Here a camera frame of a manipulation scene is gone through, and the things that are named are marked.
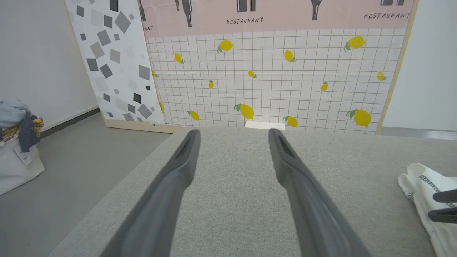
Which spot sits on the white long sleeve shirt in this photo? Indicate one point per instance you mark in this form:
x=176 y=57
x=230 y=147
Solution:
x=442 y=242

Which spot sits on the white box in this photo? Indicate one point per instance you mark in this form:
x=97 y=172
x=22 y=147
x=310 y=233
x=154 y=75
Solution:
x=264 y=125

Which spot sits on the dark navy cloth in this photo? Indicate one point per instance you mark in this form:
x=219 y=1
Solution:
x=28 y=137

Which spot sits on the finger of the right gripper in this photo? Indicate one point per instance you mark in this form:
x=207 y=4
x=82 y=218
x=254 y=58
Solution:
x=444 y=216
x=448 y=196

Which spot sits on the light blue grey cloth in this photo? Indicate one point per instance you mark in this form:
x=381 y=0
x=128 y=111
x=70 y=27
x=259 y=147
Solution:
x=12 y=112

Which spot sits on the yellow plaid cloth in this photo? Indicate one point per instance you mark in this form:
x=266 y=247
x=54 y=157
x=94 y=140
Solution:
x=10 y=132

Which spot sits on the pink restaurant print sheet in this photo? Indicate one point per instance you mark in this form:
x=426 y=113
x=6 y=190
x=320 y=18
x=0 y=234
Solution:
x=285 y=14

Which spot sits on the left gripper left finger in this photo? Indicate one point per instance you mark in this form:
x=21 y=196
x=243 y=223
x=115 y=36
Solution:
x=160 y=210

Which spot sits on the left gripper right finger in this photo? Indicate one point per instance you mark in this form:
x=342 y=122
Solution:
x=314 y=217

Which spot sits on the white paper tag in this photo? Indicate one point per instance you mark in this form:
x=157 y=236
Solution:
x=23 y=156

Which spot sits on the lemon print partition panel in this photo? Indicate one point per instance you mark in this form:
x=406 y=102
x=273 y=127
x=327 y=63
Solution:
x=285 y=89

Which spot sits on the grey squares print panel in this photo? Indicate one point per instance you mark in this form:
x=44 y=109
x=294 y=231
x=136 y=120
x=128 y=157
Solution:
x=117 y=71

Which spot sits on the white fabric laundry bag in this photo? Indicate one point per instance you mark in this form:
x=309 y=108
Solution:
x=14 y=175

